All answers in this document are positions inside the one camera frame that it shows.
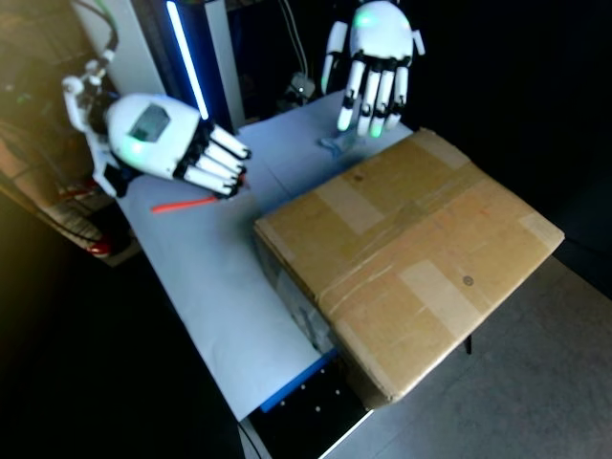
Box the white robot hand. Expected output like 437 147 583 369
104 92 253 201
319 0 426 140

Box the small grey device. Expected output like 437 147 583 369
285 71 317 105

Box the white robot column blue light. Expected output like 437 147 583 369
71 0 246 136

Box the red white striped bundle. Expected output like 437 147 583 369
51 180 141 268

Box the white table cover sheet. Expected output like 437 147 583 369
114 90 415 423

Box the brown cardboard box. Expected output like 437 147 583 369
252 126 566 410

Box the black perforated board blue edge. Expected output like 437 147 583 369
247 348 378 459

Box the thin white cable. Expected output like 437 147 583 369
278 0 311 74

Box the black cable green stripe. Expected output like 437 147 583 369
71 0 120 61

